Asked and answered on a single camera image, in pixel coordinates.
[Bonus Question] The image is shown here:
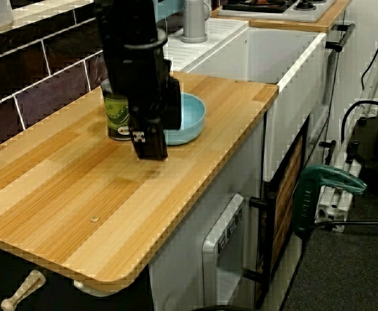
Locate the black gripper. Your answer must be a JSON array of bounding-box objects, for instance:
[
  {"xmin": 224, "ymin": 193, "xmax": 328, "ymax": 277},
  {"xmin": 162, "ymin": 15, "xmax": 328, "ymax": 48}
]
[{"xmin": 103, "ymin": 40, "xmax": 183, "ymax": 161}]

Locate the light blue bowl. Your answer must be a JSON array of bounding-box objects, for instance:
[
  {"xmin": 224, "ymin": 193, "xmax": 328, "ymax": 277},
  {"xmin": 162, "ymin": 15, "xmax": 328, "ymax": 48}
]
[{"xmin": 162, "ymin": 92, "xmax": 207, "ymax": 146}]

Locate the green vegetable can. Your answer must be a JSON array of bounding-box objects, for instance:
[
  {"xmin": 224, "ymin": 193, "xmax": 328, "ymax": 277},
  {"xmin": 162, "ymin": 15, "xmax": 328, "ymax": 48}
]
[{"xmin": 100, "ymin": 79, "xmax": 133, "ymax": 143}]

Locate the teal plastic bin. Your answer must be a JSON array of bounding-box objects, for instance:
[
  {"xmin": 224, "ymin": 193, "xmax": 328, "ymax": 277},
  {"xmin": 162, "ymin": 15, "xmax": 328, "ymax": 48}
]
[{"xmin": 152, "ymin": 0, "xmax": 185, "ymax": 20}]

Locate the white sink unit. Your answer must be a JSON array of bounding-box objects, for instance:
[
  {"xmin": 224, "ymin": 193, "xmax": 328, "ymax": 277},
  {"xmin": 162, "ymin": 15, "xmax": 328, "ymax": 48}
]
[{"xmin": 162, "ymin": 17, "xmax": 327, "ymax": 182}]

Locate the white counter cabinet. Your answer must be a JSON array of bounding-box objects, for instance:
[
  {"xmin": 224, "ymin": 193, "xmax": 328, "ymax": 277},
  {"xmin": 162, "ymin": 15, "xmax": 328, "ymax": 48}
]
[{"xmin": 148, "ymin": 116, "xmax": 267, "ymax": 311}]

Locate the dark tile backsplash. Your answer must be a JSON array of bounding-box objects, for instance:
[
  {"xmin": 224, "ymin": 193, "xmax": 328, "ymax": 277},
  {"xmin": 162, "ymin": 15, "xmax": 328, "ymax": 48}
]
[{"xmin": 0, "ymin": 8, "xmax": 112, "ymax": 156}]

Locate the wood panel oven door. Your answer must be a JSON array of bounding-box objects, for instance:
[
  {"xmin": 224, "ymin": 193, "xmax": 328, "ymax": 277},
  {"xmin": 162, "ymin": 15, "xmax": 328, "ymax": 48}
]
[{"xmin": 261, "ymin": 116, "xmax": 309, "ymax": 308}]

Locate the cream shelf board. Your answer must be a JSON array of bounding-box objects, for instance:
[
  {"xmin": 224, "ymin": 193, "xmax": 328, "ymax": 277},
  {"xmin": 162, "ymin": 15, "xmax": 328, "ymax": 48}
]
[{"xmin": 0, "ymin": 0, "xmax": 96, "ymax": 41}]

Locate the green clamp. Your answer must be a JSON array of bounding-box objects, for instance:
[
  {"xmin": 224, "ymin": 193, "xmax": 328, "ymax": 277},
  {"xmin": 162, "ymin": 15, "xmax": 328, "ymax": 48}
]
[{"xmin": 292, "ymin": 164, "xmax": 368, "ymax": 236}]

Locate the grey toy stovetop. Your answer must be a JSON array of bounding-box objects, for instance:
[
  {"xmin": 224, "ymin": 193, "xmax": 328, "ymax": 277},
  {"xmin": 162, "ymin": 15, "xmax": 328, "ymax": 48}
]
[{"xmin": 217, "ymin": 0, "xmax": 338, "ymax": 23}]

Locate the cream wooden peg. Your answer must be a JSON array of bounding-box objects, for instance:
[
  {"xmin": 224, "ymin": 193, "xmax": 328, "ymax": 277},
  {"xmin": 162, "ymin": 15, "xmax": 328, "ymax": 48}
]
[{"xmin": 1, "ymin": 269, "xmax": 45, "ymax": 311}]

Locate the black oven door handle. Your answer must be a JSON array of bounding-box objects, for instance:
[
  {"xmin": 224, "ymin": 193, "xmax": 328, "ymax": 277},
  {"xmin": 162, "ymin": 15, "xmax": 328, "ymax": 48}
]
[{"xmin": 244, "ymin": 190, "xmax": 277, "ymax": 286}]

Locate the black cable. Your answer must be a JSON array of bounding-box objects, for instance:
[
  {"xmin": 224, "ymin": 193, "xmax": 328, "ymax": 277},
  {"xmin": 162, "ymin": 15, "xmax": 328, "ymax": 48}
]
[{"xmin": 340, "ymin": 100, "xmax": 378, "ymax": 143}]

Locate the aluminium rail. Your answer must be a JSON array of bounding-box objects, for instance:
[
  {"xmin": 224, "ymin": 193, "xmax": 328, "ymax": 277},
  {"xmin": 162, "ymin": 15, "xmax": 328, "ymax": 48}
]
[{"xmin": 311, "ymin": 32, "xmax": 378, "ymax": 233}]

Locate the grey cupboard handle bar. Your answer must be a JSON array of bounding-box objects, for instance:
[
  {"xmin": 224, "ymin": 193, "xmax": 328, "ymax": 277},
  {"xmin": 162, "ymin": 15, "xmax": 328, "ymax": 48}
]
[{"xmin": 318, "ymin": 23, "xmax": 357, "ymax": 165}]

